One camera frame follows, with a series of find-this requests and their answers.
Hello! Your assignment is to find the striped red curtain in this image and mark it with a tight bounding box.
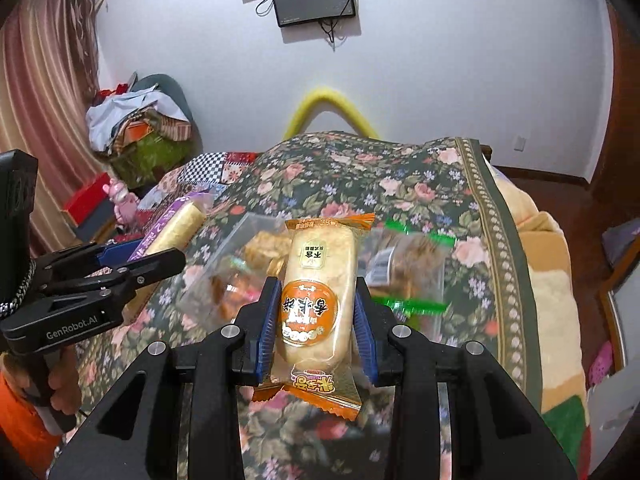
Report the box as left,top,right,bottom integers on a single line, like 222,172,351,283
1,0,104,256

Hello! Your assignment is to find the pile of clothes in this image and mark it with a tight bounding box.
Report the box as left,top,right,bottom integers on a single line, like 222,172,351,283
86,74,198,188

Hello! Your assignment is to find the red flat box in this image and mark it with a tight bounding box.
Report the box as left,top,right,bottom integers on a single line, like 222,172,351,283
62,172,111,228

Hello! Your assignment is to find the purple cake packet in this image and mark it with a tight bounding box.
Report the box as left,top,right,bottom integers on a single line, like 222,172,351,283
121,192,214,321

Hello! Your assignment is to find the orange fried snack bag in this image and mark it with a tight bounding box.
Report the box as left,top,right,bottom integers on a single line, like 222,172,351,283
177,212,291,332

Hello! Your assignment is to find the brown snack clear bag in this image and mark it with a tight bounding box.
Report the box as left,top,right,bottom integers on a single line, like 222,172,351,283
358,220,456,316

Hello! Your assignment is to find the orange bread snack packet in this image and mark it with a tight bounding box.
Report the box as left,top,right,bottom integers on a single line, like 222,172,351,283
253,214,375,420

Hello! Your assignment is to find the yellow beige blanket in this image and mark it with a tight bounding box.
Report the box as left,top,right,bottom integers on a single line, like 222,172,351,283
489,167,591,479

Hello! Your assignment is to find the floral green bedspread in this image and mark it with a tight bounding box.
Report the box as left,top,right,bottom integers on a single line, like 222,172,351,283
80,132,541,479

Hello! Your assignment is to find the pink plush toy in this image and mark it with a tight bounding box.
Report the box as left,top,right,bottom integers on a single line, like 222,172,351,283
103,178,139,226

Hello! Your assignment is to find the left hand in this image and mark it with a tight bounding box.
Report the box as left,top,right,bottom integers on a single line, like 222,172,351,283
0,346,83,416

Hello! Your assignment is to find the yellow curved headboard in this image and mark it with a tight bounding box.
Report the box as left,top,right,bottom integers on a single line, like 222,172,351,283
283,86,381,140

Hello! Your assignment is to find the patchwork checkered quilt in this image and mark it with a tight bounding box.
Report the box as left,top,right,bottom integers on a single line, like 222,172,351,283
139,152,258,210

